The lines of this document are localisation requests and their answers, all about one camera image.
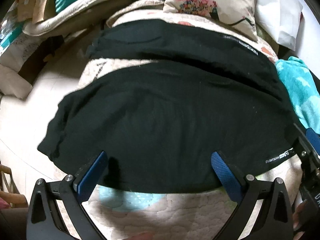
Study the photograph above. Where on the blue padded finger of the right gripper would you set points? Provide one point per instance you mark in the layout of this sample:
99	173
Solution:
314	139

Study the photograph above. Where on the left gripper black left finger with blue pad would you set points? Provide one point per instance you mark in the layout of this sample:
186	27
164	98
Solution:
44	219

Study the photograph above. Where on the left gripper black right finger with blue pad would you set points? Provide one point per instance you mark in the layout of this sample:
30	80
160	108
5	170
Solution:
274	219

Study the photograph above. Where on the black pants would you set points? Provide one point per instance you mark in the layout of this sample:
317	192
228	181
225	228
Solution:
192	92

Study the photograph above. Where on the person's hand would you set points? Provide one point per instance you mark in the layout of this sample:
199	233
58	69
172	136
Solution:
296	220

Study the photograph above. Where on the turquoise fleece blanket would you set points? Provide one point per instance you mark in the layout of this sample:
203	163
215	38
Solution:
304	96

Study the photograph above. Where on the quilted patchwork bedspread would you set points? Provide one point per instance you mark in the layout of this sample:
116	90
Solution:
171	216

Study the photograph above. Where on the white pillow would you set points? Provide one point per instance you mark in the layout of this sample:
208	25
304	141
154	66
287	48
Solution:
280	19

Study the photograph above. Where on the floral silhouette cushion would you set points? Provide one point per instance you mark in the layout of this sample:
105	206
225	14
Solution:
238	14

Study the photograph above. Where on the beige padded mat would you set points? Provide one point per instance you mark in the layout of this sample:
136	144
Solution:
44	27

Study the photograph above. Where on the brown paper bag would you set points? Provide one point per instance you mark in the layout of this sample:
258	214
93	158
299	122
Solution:
35	10

